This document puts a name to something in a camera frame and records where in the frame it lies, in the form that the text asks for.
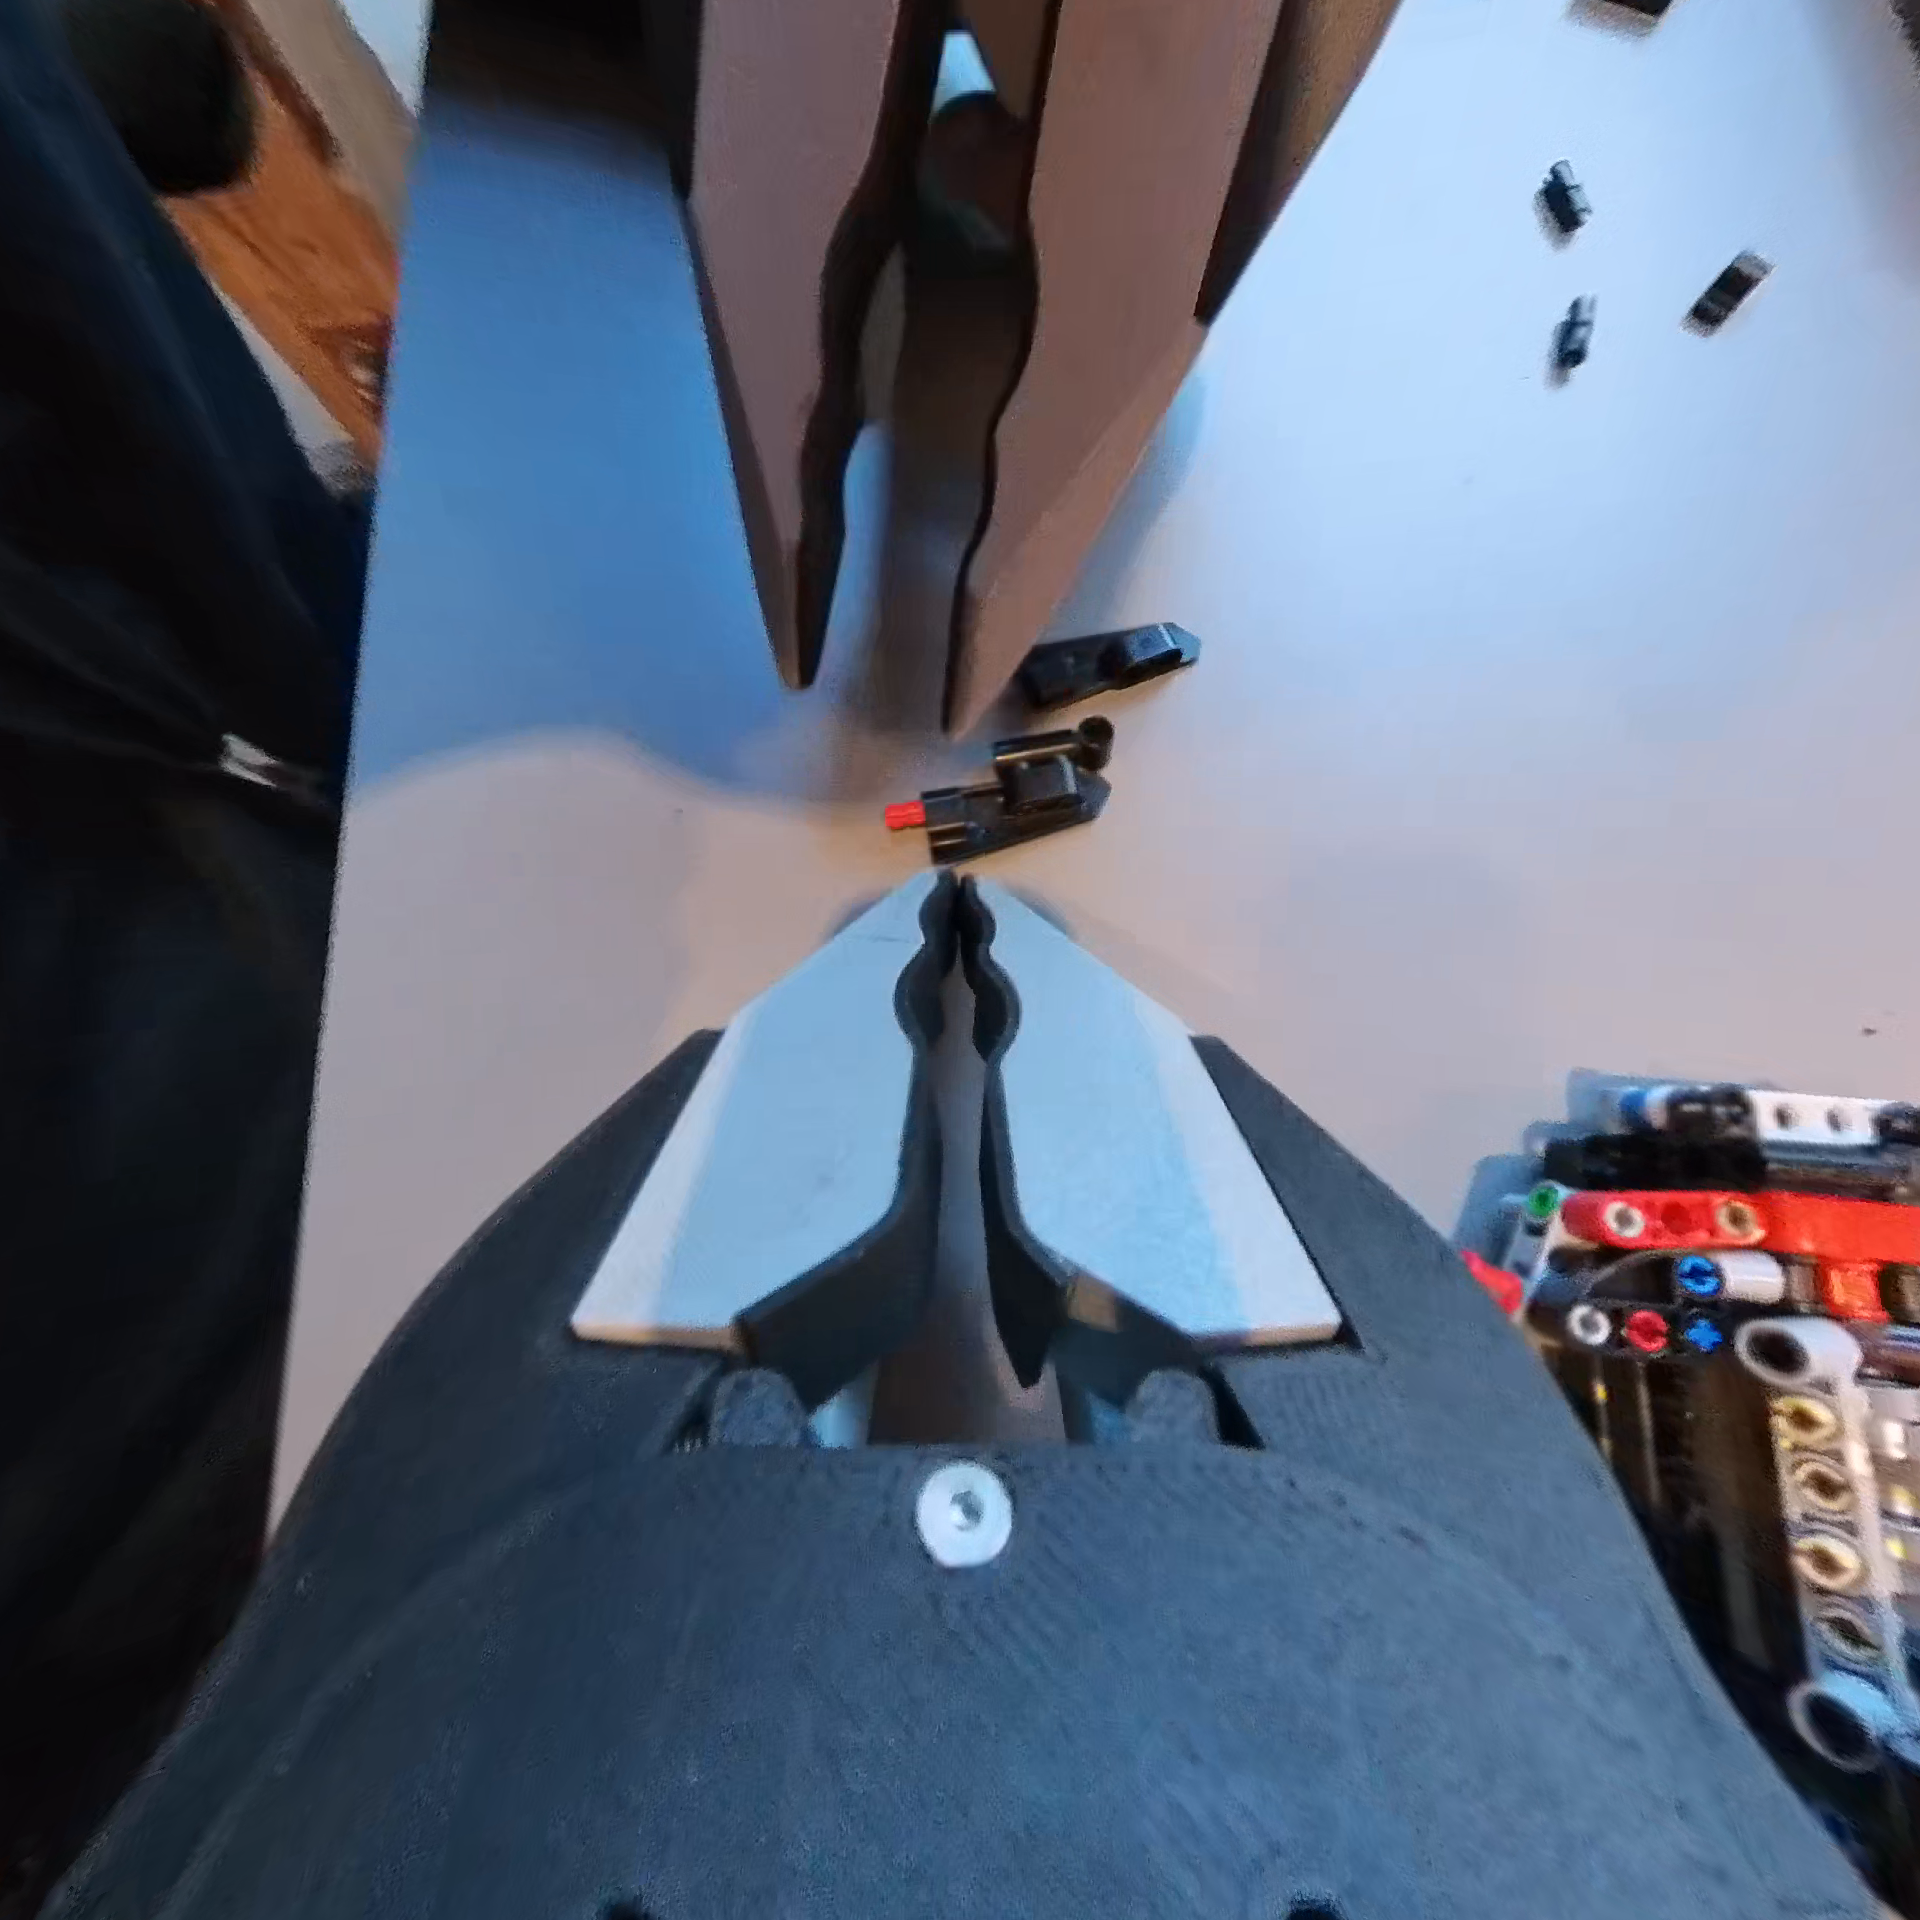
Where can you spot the tiny black toy pin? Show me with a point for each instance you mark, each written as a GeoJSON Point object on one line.
{"type": "Point", "coordinates": [1561, 193]}
{"type": "Point", "coordinates": [1573, 336]}

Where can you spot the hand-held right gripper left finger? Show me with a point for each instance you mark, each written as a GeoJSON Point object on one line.
{"type": "Point", "coordinates": [795, 1186]}

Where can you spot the small black red brick assembly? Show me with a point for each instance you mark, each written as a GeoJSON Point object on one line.
{"type": "Point", "coordinates": [1020, 796]}

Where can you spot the black toy connector piece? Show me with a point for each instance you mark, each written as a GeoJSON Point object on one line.
{"type": "Point", "coordinates": [1111, 661]}

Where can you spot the short black toy brick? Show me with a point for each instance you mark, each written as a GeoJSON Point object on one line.
{"type": "Point", "coordinates": [1730, 288]}

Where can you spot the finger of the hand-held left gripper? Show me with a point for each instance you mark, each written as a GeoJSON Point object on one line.
{"type": "Point", "coordinates": [781, 269]}
{"type": "Point", "coordinates": [1125, 269]}

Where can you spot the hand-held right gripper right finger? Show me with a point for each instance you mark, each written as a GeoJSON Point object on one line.
{"type": "Point", "coordinates": [1142, 1186]}

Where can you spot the partly built toy car model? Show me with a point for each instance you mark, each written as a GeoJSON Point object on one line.
{"type": "Point", "coordinates": [1696, 1349]}

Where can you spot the grey desk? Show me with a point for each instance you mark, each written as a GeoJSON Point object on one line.
{"type": "Point", "coordinates": [1425, 749]}

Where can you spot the person's dark clothing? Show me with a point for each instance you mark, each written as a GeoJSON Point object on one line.
{"type": "Point", "coordinates": [119, 899]}

